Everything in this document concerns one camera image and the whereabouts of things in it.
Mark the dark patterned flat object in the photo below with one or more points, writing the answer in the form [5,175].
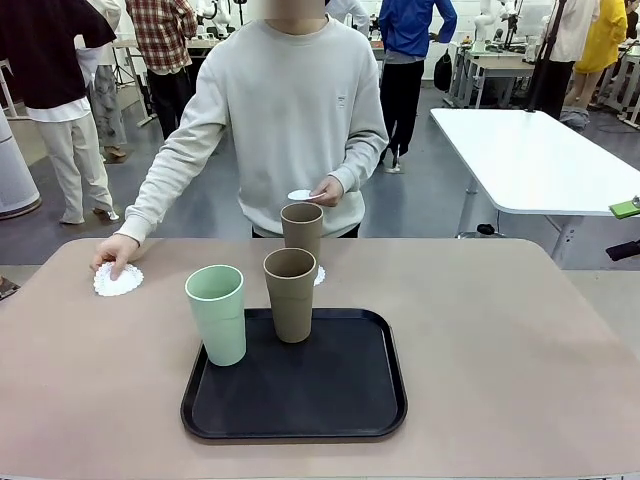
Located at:
[6,288]

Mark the light green tall cup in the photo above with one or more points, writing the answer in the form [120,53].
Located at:
[220,325]

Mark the white paper doily coaster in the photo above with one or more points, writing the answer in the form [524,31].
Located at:
[300,195]
[127,288]
[320,276]

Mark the person in grey sweatshirt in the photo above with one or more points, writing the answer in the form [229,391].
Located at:
[300,100]

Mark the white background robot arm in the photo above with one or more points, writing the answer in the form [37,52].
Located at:
[217,15]
[482,25]

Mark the grey crumpled cloth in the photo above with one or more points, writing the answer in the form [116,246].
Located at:
[575,117]

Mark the person's left forearm grey sleeve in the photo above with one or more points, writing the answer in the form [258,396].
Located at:
[365,160]

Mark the white cylindrical air purifier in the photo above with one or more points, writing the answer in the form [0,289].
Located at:
[12,170]

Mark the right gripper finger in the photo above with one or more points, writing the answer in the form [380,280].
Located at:
[625,208]
[625,250]

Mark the person's left hand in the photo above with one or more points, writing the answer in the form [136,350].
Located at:
[331,190]

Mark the black plastic serving tray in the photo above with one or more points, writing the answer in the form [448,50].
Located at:
[300,400]

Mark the black tripod stand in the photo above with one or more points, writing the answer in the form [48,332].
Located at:
[546,55]

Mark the person's right hand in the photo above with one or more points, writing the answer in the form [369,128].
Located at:
[120,250]

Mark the black hanging bag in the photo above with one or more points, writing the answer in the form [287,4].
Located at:
[442,70]

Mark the person in plaid shirt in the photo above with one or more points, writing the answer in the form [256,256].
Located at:
[160,35]

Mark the person in cream top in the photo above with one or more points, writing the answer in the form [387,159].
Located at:
[572,25]

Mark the grey frame workbench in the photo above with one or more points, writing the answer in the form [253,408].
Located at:
[495,65]

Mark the person in black shirt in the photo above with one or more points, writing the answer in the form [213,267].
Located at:
[45,50]

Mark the person in blue shirt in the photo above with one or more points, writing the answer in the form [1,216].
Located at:
[405,25]

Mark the brown tall cup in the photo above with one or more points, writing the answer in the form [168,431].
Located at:
[290,310]
[301,232]

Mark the person's right forearm grey sleeve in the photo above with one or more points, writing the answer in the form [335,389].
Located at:
[145,200]

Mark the wooden top desk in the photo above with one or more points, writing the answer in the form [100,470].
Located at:
[130,45]

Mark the person in patterned skirt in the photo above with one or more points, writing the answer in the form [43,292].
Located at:
[105,100]

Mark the person in yellow coat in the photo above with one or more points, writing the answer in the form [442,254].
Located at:
[602,40]

